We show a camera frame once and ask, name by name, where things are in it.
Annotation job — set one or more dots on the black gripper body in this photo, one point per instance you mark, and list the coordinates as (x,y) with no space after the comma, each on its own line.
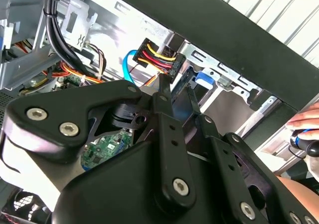
(119,189)

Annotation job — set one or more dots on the person's hand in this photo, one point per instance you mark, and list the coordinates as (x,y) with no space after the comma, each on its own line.
(309,120)

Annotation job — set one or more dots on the hard disk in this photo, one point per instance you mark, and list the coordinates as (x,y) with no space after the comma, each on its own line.
(204,79)

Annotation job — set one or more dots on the round black blue-ringed tool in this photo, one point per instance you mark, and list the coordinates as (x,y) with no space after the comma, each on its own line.
(312,148)

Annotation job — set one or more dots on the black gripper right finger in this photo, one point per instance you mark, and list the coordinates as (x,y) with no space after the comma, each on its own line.
(231,164)

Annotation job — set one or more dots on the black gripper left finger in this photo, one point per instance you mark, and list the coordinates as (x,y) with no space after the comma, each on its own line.
(52,114)

